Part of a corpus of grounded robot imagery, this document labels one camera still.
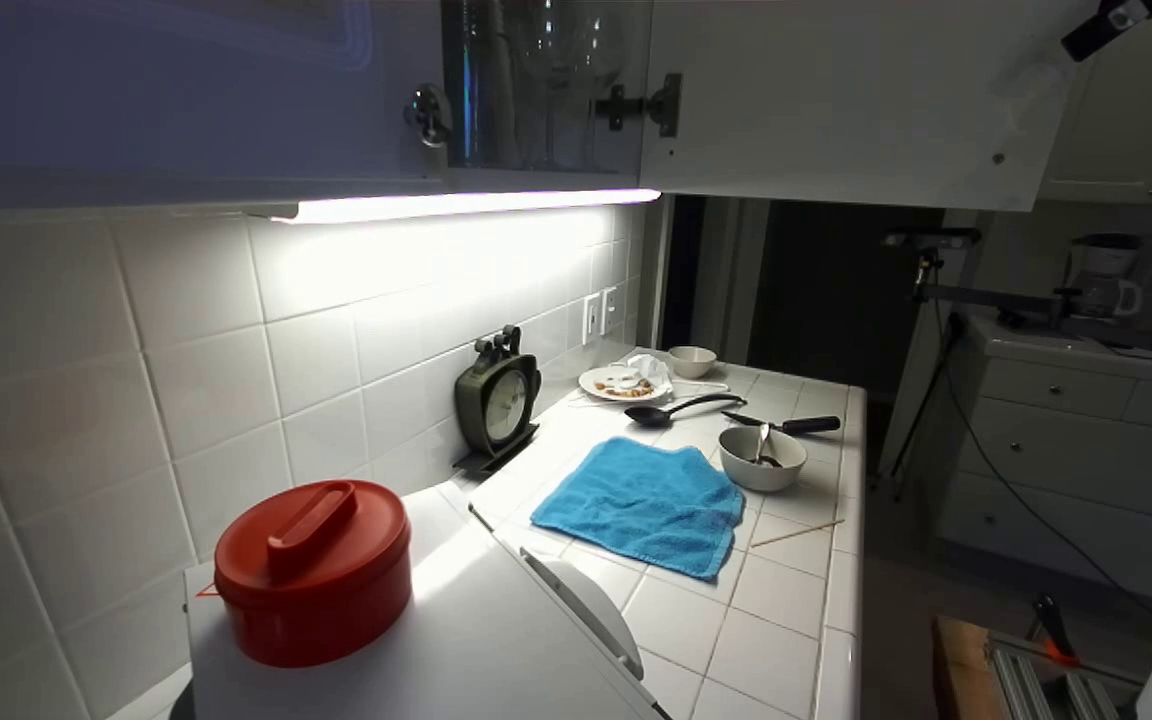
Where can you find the white cabinet door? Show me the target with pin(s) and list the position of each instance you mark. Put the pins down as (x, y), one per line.
(178, 95)
(840, 95)

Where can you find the black door hinge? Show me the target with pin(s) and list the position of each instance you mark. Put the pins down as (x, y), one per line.
(431, 112)
(642, 104)

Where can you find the under-cabinet light strip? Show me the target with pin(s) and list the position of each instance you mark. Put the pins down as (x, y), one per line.
(469, 207)

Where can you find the black tripod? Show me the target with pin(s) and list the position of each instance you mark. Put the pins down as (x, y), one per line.
(929, 243)

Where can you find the white drawer unit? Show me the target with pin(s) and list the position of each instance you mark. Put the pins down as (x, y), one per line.
(1069, 427)

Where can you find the small white bowl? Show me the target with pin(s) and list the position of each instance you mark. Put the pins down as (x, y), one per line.
(692, 361)

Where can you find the metal spoon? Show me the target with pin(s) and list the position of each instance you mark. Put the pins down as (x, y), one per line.
(764, 440)

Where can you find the crumpled white napkin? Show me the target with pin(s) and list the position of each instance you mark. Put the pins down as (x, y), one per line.
(650, 370)

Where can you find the black ladle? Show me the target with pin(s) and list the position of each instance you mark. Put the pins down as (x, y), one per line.
(650, 415)

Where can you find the brown food pieces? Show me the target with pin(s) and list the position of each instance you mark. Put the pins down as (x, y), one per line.
(625, 385)

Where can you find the red and black tool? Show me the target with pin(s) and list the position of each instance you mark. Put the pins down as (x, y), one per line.
(1052, 635)

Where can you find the white plate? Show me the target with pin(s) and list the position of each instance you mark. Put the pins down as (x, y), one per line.
(603, 388)

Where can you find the blue towel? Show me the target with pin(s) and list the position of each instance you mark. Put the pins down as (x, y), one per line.
(642, 505)

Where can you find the black kitchen scale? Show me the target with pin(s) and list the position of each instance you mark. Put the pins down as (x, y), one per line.
(496, 401)

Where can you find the white plastic jug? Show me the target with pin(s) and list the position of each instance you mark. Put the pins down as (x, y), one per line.
(469, 643)

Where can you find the red plastic lid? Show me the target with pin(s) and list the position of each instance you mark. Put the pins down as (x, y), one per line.
(317, 573)

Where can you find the white wall cabinet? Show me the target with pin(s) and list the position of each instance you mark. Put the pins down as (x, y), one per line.
(1136, 123)

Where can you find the white wall outlet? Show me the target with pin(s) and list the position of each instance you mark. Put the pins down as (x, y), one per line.
(588, 317)
(611, 315)

